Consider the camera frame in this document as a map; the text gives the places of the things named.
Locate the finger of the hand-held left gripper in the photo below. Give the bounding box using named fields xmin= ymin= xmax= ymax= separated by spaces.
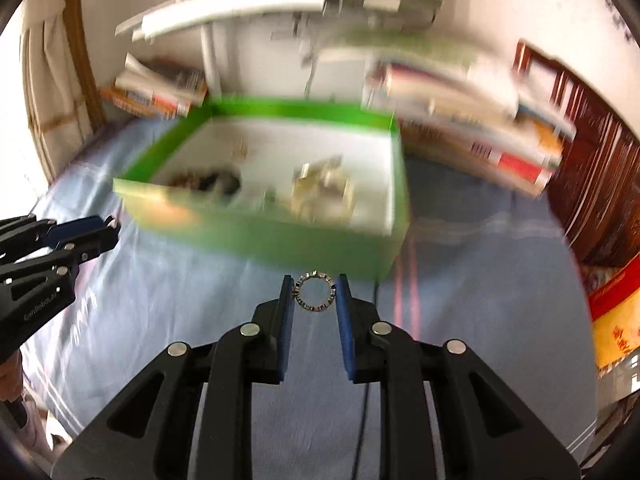
xmin=0 ymin=213 xmax=104 ymax=262
xmin=0 ymin=215 xmax=122 ymax=362

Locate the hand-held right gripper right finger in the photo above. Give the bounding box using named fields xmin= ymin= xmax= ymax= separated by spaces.
xmin=336 ymin=273 xmax=581 ymax=480

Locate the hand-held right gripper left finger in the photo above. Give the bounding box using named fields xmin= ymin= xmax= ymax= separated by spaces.
xmin=52 ymin=274 xmax=294 ymax=480

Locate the silver ring with dark stones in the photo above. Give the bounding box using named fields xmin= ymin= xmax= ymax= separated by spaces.
xmin=295 ymin=271 xmax=337 ymax=314

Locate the green cardboard box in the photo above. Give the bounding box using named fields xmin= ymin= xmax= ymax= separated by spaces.
xmin=112 ymin=96 xmax=412 ymax=281

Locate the brown wooden bead bracelet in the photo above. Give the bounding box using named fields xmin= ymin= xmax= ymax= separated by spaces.
xmin=167 ymin=169 xmax=206 ymax=191

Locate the pale gold jewelry pile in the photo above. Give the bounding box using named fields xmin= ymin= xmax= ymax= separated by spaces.
xmin=291 ymin=157 xmax=357 ymax=223

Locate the dark bead jewelry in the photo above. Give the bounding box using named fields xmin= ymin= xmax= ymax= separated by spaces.
xmin=200 ymin=169 xmax=244 ymax=196

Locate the blue striped bedsheet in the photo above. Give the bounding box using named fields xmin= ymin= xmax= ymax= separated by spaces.
xmin=20 ymin=120 xmax=601 ymax=480

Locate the small stack of books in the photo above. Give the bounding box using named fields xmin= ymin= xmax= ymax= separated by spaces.
xmin=100 ymin=52 xmax=209 ymax=119

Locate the large stack of books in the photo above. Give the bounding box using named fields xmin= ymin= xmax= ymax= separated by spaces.
xmin=365 ymin=40 xmax=577 ymax=197

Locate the red and yellow box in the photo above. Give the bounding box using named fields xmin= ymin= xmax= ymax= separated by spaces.
xmin=587 ymin=265 xmax=640 ymax=372

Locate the dark wooden cabinet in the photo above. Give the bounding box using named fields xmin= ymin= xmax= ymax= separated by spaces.
xmin=512 ymin=40 xmax=640 ymax=268

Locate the wooden post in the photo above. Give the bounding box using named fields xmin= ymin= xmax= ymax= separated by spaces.
xmin=64 ymin=0 xmax=107 ymax=133

